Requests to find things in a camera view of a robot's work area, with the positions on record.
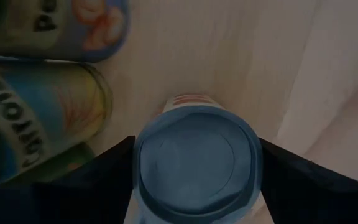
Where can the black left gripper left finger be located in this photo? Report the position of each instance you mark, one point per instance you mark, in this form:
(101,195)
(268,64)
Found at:
(98,193)

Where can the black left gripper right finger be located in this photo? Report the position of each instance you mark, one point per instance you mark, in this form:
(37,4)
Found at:
(306,196)

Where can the tomato label can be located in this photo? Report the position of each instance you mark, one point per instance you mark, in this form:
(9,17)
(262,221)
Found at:
(194,161)

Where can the carrots label can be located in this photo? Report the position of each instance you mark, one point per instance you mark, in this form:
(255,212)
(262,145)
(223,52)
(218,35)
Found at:
(26,118)

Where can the peaches label can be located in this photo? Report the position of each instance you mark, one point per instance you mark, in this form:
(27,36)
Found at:
(57,28)

